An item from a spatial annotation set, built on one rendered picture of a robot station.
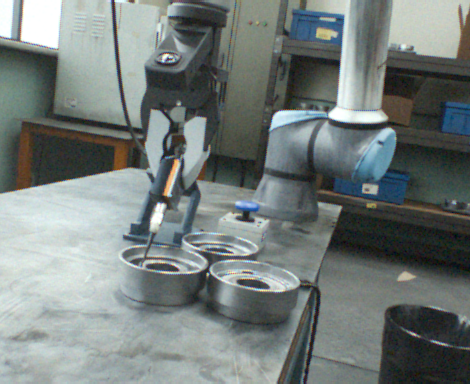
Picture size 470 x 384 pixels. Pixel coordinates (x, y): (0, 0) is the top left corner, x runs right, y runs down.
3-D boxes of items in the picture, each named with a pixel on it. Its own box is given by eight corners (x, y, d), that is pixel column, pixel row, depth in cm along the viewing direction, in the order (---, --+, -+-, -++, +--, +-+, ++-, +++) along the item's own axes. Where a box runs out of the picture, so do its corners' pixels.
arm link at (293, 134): (280, 164, 132) (290, 107, 130) (332, 175, 124) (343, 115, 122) (253, 165, 122) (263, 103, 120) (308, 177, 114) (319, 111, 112)
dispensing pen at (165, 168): (123, 260, 62) (169, 133, 69) (133, 272, 66) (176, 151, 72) (142, 264, 61) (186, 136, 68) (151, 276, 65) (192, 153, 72)
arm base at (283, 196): (257, 202, 134) (264, 161, 132) (320, 214, 131) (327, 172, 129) (243, 212, 119) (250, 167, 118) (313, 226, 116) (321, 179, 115)
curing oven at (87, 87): (157, 137, 289) (173, 7, 278) (51, 119, 302) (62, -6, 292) (194, 134, 348) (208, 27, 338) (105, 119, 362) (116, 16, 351)
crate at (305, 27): (358, 54, 435) (363, 25, 431) (359, 49, 398) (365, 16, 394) (291, 46, 444) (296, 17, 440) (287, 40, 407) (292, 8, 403)
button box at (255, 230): (258, 255, 88) (262, 225, 87) (215, 246, 89) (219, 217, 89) (267, 244, 96) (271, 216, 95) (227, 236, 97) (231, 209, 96)
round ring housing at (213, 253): (165, 272, 73) (169, 242, 73) (194, 254, 83) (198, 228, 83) (242, 291, 70) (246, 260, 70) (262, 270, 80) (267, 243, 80)
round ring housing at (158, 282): (123, 309, 60) (128, 272, 59) (108, 275, 69) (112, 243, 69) (215, 308, 64) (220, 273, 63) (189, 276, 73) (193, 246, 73)
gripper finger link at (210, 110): (220, 151, 67) (222, 77, 66) (216, 152, 66) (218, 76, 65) (182, 150, 68) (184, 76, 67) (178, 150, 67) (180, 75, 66)
